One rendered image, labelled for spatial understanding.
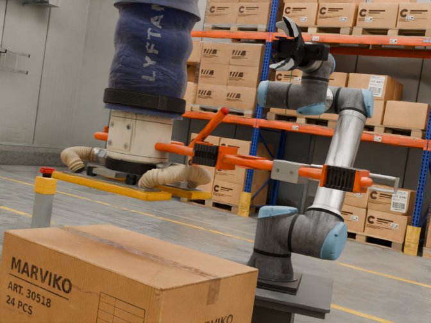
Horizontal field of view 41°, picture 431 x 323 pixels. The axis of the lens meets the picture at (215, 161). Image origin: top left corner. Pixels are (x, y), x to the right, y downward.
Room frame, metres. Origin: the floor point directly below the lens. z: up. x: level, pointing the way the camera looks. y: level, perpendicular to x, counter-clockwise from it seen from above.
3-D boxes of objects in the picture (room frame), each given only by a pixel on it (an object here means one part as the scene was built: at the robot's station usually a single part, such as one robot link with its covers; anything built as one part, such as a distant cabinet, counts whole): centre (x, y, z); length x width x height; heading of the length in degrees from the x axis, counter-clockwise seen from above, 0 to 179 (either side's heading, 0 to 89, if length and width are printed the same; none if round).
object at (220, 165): (1.48, 0.00, 1.24); 0.10 x 0.08 x 0.06; 148
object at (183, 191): (1.69, 0.17, 1.14); 0.34 x 0.10 x 0.05; 58
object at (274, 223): (2.27, -0.28, 0.96); 0.17 x 0.15 x 0.18; 63
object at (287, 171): (1.36, -0.18, 1.23); 0.07 x 0.07 x 0.04; 58
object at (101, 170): (1.61, 0.22, 1.17); 0.34 x 0.25 x 0.06; 58
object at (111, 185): (1.53, 0.27, 1.14); 0.34 x 0.10 x 0.05; 58
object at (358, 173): (1.28, -0.29, 1.24); 0.08 x 0.07 x 0.05; 58
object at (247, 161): (1.61, -0.01, 1.24); 0.93 x 0.30 x 0.04; 58
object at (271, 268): (2.27, -0.27, 0.82); 0.19 x 0.19 x 0.10
